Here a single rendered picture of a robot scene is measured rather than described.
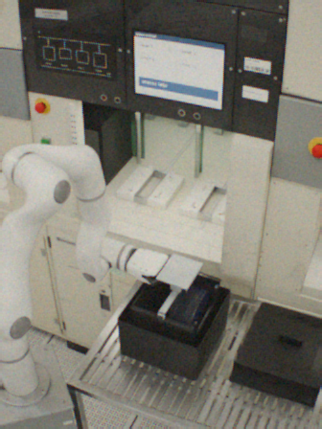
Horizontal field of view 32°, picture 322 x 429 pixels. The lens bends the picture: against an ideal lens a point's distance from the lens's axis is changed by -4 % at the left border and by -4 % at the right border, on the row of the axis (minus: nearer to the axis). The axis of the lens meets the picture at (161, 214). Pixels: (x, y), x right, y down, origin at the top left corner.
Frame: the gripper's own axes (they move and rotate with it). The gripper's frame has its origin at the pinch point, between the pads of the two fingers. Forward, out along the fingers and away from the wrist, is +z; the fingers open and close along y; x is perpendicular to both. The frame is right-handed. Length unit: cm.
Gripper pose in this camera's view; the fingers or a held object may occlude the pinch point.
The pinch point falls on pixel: (178, 275)
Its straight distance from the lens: 173.4
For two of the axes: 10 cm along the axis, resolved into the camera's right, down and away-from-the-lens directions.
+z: 9.0, 2.7, -3.4
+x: 0.0, -7.9, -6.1
